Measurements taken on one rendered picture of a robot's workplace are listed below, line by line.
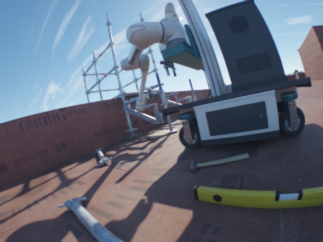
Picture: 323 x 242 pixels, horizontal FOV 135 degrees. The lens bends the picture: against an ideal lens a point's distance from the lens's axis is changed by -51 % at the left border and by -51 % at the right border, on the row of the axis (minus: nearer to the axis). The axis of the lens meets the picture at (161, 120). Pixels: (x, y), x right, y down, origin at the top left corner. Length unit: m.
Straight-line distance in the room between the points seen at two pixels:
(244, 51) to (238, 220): 0.76
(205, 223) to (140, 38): 0.92
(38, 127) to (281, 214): 2.09
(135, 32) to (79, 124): 1.50
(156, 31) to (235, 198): 0.90
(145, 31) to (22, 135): 1.74
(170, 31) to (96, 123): 1.64
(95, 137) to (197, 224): 1.87
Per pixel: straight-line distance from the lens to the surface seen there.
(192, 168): 0.65
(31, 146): 1.94
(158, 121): 1.81
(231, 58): 0.82
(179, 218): 0.45
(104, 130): 2.16
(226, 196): 0.43
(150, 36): 0.89
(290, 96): 0.83
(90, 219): 0.50
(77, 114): 2.04
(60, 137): 1.95
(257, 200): 0.42
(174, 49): 0.88
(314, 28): 9.73
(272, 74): 0.82
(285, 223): 0.42
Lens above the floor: 0.32
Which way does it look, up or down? 5 degrees down
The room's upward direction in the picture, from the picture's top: 15 degrees counter-clockwise
